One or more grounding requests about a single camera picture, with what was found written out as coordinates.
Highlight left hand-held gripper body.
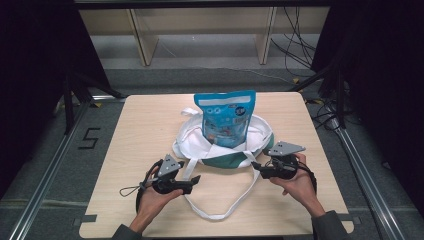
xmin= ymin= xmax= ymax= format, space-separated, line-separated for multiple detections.
xmin=151 ymin=153 xmax=195 ymax=195

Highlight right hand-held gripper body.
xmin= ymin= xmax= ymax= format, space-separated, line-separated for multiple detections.
xmin=260 ymin=140 xmax=307 ymax=180

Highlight white and green tote bag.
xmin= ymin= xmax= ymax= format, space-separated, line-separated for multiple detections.
xmin=171 ymin=107 xmax=276 ymax=221

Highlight blue snack pouch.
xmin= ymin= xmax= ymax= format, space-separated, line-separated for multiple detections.
xmin=193 ymin=89 xmax=257 ymax=149

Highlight person's right hand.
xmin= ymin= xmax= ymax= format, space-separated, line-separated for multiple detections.
xmin=269 ymin=152 xmax=327 ymax=218

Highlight person's left hand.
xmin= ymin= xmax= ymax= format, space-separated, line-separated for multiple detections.
xmin=129 ymin=166 xmax=185 ymax=233

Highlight black metal stand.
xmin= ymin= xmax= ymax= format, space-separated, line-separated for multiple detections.
xmin=289 ymin=54 xmax=348 ymax=130
xmin=61 ymin=63 xmax=126 ymax=135

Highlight black curtain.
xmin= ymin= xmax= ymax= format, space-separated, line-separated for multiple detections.
xmin=0 ymin=0 xmax=111 ymax=201
xmin=311 ymin=0 xmax=424 ymax=218

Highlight light wooden shelf unit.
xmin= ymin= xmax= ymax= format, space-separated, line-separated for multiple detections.
xmin=79 ymin=5 xmax=332 ymax=67

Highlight black wrist strap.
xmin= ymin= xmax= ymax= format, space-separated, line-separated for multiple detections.
xmin=294 ymin=161 xmax=318 ymax=195
xmin=134 ymin=159 xmax=164 ymax=215

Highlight grey cord loop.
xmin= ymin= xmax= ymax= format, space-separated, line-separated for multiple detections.
xmin=119 ymin=179 xmax=158 ymax=198

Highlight black floor cables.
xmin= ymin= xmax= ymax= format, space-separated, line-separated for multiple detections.
xmin=304 ymin=79 xmax=343 ymax=132

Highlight aluminium floor rail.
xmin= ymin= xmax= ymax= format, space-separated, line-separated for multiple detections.
xmin=8 ymin=94 xmax=128 ymax=240
xmin=328 ymin=118 xmax=406 ymax=240

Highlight thin white floor cable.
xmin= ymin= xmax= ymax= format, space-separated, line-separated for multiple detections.
xmin=156 ymin=39 xmax=296 ymax=85

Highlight bundle of black cables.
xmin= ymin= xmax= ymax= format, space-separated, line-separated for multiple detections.
xmin=269 ymin=6 xmax=322 ymax=70

